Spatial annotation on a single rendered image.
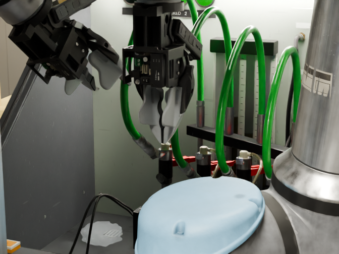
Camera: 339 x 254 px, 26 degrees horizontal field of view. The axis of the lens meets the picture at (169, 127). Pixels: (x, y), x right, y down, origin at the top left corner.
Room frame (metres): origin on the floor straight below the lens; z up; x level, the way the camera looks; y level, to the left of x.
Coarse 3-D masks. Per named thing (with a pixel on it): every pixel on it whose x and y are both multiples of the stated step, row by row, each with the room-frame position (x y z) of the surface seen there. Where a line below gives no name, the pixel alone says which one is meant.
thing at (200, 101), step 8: (192, 0) 1.51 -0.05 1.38; (192, 8) 1.52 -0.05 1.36; (192, 16) 1.53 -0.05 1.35; (200, 32) 1.55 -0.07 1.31; (200, 40) 1.55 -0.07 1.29; (128, 64) 1.24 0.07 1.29; (200, 64) 1.56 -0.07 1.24; (128, 72) 1.23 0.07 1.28; (200, 72) 1.57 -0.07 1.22; (200, 80) 1.57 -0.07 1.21; (120, 88) 1.23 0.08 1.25; (128, 88) 1.23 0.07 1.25; (200, 88) 1.57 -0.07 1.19; (120, 96) 1.23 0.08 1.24; (200, 96) 1.57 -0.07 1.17; (128, 104) 1.23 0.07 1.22; (200, 104) 1.57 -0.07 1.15; (128, 112) 1.23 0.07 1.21; (128, 120) 1.23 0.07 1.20; (128, 128) 1.24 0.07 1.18; (136, 136) 1.26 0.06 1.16
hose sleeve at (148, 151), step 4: (140, 136) 1.27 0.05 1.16; (136, 140) 1.27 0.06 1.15; (140, 140) 1.27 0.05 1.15; (144, 140) 1.28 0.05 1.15; (140, 144) 1.28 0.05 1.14; (144, 144) 1.29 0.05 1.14; (148, 144) 1.30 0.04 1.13; (144, 148) 1.30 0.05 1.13; (148, 148) 1.30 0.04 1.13; (152, 148) 1.32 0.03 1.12; (148, 152) 1.31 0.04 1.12; (152, 152) 1.32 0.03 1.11
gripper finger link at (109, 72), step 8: (88, 56) 1.14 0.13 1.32; (96, 56) 1.14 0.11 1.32; (104, 56) 1.15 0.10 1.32; (96, 64) 1.14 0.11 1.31; (104, 64) 1.15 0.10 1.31; (112, 64) 1.15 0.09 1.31; (120, 64) 1.16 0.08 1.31; (104, 72) 1.14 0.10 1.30; (112, 72) 1.15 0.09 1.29; (120, 72) 1.16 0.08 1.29; (104, 80) 1.14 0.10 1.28; (112, 80) 1.15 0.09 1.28; (104, 88) 1.13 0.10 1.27
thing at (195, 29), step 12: (204, 12) 1.35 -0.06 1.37; (216, 12) 1.40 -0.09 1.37; (228, 36) 1.47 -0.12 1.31; (228, 48) 1.48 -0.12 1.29; (228, 60) 1.49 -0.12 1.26; (228, 96) 1.50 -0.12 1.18; (228, 108) 1.50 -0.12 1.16; (228, 120) 1.50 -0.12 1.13; (228, 132) 1.50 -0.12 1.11; (180, 156) 1.23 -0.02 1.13; (180, 168) 1.26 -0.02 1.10; (192, 168) 1.28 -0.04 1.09
